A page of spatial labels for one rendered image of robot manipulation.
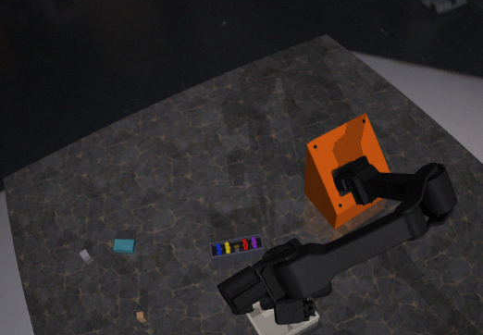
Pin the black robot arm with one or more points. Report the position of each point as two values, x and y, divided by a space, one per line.
304 269

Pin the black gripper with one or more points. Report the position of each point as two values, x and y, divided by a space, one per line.
266 303

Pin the teal rectangular block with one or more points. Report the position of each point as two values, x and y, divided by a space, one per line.
124 246

